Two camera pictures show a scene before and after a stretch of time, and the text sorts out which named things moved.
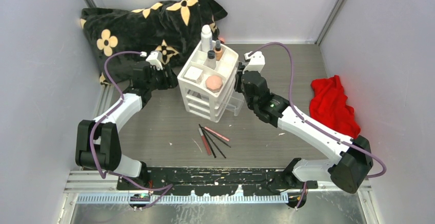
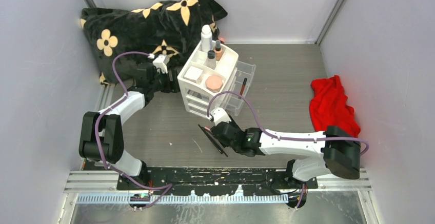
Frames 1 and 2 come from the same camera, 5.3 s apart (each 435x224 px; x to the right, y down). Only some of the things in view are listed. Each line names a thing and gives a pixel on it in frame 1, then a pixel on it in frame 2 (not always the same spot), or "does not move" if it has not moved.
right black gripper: [237, 85] -> [233, 122]
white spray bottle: [206, 38] does not move
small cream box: [194, 74] does not move
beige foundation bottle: [218, 51] does not move
